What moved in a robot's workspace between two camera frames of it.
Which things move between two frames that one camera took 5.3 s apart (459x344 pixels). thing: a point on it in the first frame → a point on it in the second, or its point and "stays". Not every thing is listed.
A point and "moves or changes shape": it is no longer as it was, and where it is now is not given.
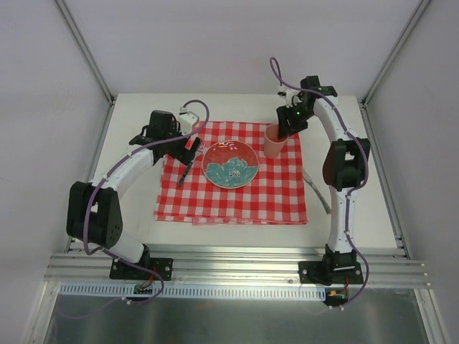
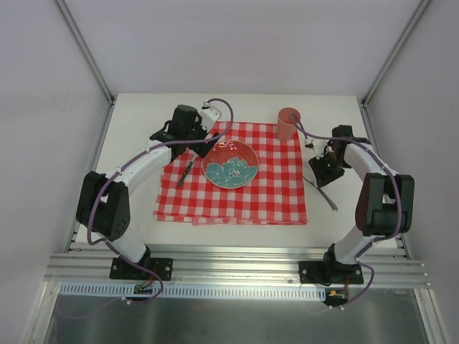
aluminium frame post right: [391, 55] stays
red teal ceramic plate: [230, 164] stays
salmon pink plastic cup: [273, 145] moves or changes shape
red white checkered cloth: [277, 195] stays
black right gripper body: [287, 120] → [325, 172]
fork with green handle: [200, 150] stays
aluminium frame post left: [87, 53] stays
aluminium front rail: [232, 266] stays
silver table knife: [306, 177] moves or changes shape
